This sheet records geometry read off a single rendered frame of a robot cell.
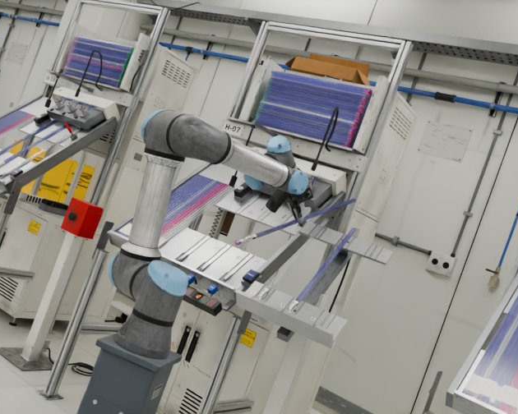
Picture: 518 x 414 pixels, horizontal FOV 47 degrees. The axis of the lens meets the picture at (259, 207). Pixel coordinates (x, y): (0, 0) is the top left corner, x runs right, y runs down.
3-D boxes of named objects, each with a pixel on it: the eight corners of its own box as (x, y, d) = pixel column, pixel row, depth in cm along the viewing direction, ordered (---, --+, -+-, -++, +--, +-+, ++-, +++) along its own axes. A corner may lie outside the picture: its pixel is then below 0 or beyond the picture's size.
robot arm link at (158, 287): (149, 319, 155) (167, 269, 155) (122, 301, 164) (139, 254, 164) (183, 324, 163) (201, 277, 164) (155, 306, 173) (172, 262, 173)
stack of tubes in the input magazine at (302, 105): (347, 147, 249) (369, 86, 249) (252, 122, 277) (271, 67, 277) (358, 155, 259) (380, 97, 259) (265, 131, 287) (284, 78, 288)
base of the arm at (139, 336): (156, 363, 154) (169, 326, 154) (105, 340, 157) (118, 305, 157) (175, 354, 169) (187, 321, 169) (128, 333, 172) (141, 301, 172)
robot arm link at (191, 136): (203, 112, 152) (316, 169, 187) (178, 108, 160) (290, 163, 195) (187, 156, 152) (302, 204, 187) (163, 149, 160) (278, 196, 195)
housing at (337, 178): (336, 209, 253) (335, 181, 245) (247, 179, 280) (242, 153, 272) (347, 200, 258) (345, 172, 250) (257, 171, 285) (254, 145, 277)
